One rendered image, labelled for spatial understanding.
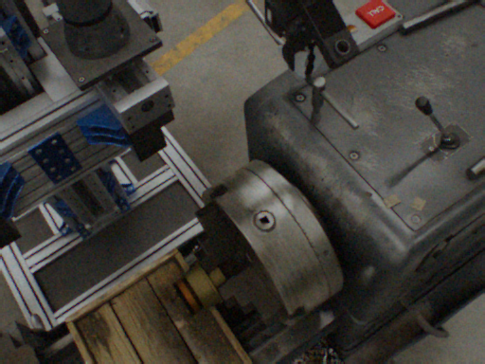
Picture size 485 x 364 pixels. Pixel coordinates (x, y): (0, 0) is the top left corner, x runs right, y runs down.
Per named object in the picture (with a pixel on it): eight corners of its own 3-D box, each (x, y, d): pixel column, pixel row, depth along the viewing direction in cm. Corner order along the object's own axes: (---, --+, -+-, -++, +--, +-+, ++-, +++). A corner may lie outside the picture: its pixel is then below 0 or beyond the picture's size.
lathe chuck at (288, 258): (238, 203, 124) (235, 141, 95) (317, 312, 113) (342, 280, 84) (206, 223, 122) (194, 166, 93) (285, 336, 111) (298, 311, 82)
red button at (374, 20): (375, 4, 110) (377, -4, 108) (394, 20, 107) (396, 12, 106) (353, 16, 109) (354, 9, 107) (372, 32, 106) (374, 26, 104)
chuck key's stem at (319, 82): (323, 121, 95) (329, 81, 85) (314, 127, 95) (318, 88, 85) (316, 114, 96) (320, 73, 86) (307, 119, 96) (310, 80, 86)
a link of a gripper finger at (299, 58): (285, 63, 92) (288, 23, 84) (305, 83, 89) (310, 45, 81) (271, 70, 91) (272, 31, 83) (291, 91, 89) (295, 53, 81)
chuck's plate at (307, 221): (250, 195, 125) (250, 132, 96) (330, 302, 114) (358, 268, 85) (238, 203, 124) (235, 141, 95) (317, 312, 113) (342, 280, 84)
